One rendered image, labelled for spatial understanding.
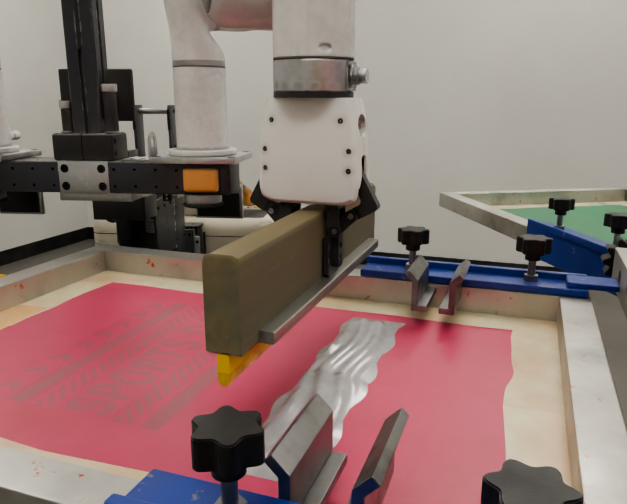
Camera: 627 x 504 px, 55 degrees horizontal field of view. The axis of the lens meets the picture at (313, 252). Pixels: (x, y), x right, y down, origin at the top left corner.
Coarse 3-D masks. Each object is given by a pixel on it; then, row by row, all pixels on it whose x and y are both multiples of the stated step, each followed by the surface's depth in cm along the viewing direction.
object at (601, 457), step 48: (0, 288) 81; (48, 288) 89; (336, 288) 88; (384, 288) 85; (480, 288) 80; (576, 336) 64; (576, 384) 53; (576, 432) 46; (624, 432) 45; (0, 480) 40; (48, 480) 40; (96, 480) 40; (576, 480) 42; (624, 480) 40
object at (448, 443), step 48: (0, 336) 73; (48, 336) 73; (240, 384) 61; (288, 384) 61; (0, 432) 52; (48, 432) 52; (96, 432) 52; (144, 432) 52; (432, 432) 52; (480, 432) 52; (240, 480) 45; (432, 480) 45; (480, 480) 45
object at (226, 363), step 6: (252, 348) 47; (222, 354) 43; (246, 354) 46; (222, 360) 43; (228, 360) 43; (234, 360) 44; (240, 360) 45; (222, 366) 44; (228, 366) 43; (234, 366) 44; (222, 372) 44; (228, 372) 43
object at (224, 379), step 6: (258, 348) 48; (264, 348) 49; (252, 354) 47; (258, 354) 48; (246, 360) 46; (252, 360) 47; (240, 366) 45; (246, 366) 46; (234, 372) 44; (240, 372) 45; (222, 378) 44; (228, 378) 44; (234, 378) 44; (222, 384) 44; (228, 384) 44
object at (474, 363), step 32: (96, 288) 92; (128, 288) 92; (160, 288) 92; (32, 320) 78; (64, 320) 78; (96, 320) 78; (320, 320) 78; (384, 320) 78; (416, 320) 78; (288, 352) 68; (416, 352) 68; (448, 352) 68; (480, 352) 68; (384, 384) 61; (416, 384) 61; (448, 384) 61; (480, 384) 61
